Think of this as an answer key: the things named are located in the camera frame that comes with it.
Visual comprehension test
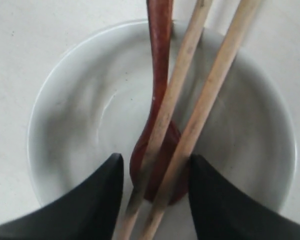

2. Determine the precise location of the brown wooden spoon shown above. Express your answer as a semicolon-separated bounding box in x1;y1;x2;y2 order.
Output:
129;0;181;202

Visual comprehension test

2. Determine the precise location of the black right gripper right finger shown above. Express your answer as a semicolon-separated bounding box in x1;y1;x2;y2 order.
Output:
188;154;300;240

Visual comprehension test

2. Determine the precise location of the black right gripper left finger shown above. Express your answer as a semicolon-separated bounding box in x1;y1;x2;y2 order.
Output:
0;153;124;240

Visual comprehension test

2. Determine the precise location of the wooden chopstick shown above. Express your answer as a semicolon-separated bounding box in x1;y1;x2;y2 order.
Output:
117;0;212;240
140;0;260;240

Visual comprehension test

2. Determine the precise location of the white bowl dark inside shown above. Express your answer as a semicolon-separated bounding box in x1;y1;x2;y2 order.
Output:
27;19;297;211

